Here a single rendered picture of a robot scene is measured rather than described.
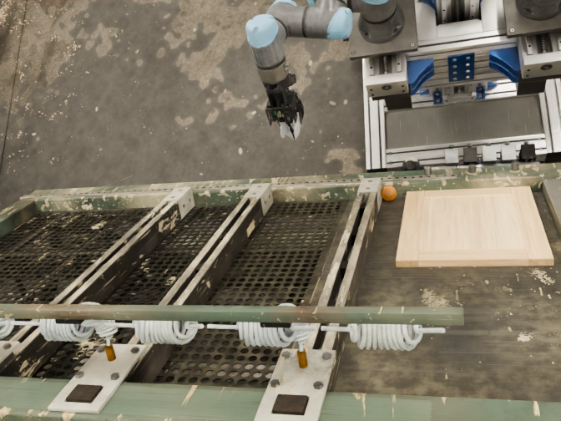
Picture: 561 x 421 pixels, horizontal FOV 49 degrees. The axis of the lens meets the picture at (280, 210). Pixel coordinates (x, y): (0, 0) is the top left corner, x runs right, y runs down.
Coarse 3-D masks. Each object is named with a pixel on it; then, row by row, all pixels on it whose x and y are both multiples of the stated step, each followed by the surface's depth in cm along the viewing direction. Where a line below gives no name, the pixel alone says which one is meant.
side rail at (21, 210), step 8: (24, 200) 239; (32, 200) 238; (8, 208) 233; (16, 208) 232; (24, 208) 232; (32, 208) 236; (0, 216) 225; (8, 216) 224; (16, 216) 228; (24, 216) 232; (0, 224) 220; (8, 224) 224; (16, 224) 227; (0, 232) 219
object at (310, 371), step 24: (360, 192) 190; (360, 216) 181; (360, 240) 159; (336, 264) 148; (360, 264) 153; (336, 288) 143; (288, 336) 106; (312, 336) 121; (336, 336) 121; (288, 360) 109; (312, 360) 108; (336, 360) 120; (288, 384) 103; (312, 384) 102; (264, 408) 98; (312, 408) 96
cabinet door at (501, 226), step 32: (416, 192) 198; (448, 192) 194; (480, 192) 191; (512, 192) 187; (416, 224) 176; (448, 224) 173; (480, 224) 171; (512, 224) 168; (416, 256) 157; (448, 256) 155; (480, 256) 153; (512, 256) 150; (544, 256) 148
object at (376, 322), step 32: (0, 320) 119; (128, 320) 103; (160, 320) 101; (192, 320) 100; (224, 320) 98; (256, 320) 97; (288, 320) 95; (320, 320) 94; (352, 320) 92; (384, 320) 91; (416, 320) 90; (448, 320) 89
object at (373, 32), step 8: (400, 8) 199; (360, 16) 200; (392, 16) 194; (400, 16) 198; (360, 24) 202; (368, 24) 197; (376, 24) 195; (384, 24) 195; (392, 24) 198; (400, 24) 199; (360, 32) 204; (368, 32) 202; (376, 32) 198; (384, 32) 198; (392, 32) 199; (400, 32) 201; (368, 40) 203; (376, 40) 201; (384, 40) 200
